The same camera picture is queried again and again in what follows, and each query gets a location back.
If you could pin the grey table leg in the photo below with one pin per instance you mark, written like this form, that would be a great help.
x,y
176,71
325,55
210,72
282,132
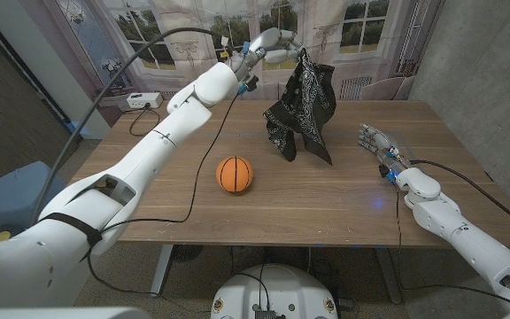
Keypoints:
x,y
388,274
161,270

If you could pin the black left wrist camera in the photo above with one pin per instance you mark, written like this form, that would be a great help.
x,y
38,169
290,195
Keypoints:
x,y
250,82

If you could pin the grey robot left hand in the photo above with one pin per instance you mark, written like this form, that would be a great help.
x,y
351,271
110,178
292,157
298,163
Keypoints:
x,y
268,42

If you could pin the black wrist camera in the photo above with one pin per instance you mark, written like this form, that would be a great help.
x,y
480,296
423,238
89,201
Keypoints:
x,y
250,82
384,170

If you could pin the blue chair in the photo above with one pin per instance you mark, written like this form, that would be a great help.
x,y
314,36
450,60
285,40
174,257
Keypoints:
x,y
7,195

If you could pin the white power strip box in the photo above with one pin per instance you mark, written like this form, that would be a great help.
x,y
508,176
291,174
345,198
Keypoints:
x,y
144,100

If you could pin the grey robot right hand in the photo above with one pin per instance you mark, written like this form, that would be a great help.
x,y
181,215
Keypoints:
x,y
385,148

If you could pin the black paisley bandana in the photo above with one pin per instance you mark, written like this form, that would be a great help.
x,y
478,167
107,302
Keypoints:
x,y
303,106

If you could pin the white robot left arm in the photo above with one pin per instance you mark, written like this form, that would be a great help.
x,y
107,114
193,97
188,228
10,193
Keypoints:
x,y
149,150

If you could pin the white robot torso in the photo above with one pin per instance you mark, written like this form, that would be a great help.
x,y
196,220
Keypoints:
x,y
281,292

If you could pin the black floor fan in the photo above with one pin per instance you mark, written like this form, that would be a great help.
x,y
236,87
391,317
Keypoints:
x,y
188,252

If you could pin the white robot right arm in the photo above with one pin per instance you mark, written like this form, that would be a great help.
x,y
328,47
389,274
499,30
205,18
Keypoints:
x,y
458,235

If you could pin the orange mini basketball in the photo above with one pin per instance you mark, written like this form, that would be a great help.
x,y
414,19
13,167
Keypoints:
x,y
234,174

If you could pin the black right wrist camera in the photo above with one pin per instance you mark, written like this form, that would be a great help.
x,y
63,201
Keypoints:
x,y
384,170

